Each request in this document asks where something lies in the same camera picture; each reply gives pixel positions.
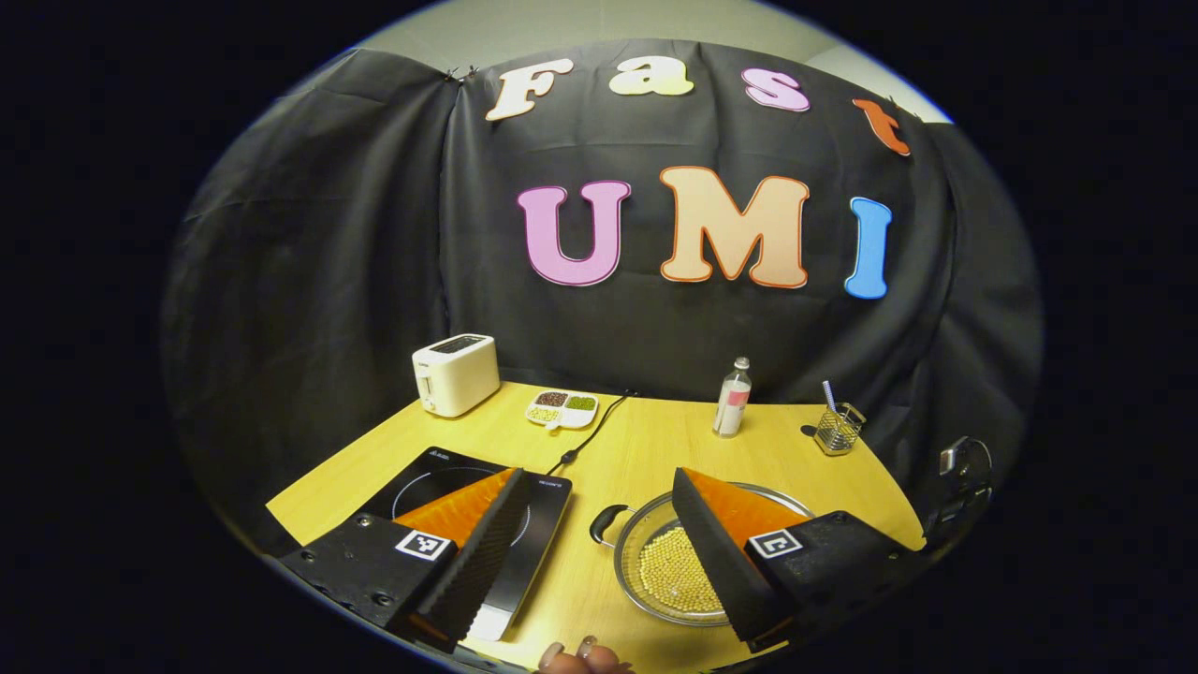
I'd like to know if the pile of yellow soybeans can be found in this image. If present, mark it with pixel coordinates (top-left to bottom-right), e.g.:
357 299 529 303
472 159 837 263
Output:
638 524 726 616

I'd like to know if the black induction cooktop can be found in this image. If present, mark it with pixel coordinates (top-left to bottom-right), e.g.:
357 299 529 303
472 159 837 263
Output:
360 446 574 643

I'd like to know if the stainless steel pot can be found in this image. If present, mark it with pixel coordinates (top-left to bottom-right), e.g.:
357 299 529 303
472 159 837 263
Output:
589 482 815 628

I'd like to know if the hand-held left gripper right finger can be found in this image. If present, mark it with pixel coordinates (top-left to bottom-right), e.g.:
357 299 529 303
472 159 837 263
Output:
671 466 928 654

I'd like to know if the wire mesh holder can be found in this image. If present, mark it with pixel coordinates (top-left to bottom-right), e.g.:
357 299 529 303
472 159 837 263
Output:
814 403 867 457

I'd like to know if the black power cable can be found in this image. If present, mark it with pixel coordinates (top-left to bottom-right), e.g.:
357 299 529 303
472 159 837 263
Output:
546 390 640 476

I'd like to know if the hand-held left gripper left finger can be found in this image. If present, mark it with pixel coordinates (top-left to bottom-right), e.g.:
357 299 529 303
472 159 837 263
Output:
278 466 530 654

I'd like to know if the clear bottle pink label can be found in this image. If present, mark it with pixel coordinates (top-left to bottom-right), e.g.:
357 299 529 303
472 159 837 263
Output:
711 356 752 439

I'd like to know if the white toaster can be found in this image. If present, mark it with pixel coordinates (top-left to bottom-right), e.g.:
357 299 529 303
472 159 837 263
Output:
412 333 502 418

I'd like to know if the white divided bean dish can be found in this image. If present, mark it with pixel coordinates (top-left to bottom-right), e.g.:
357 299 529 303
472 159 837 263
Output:
524 389 600 432

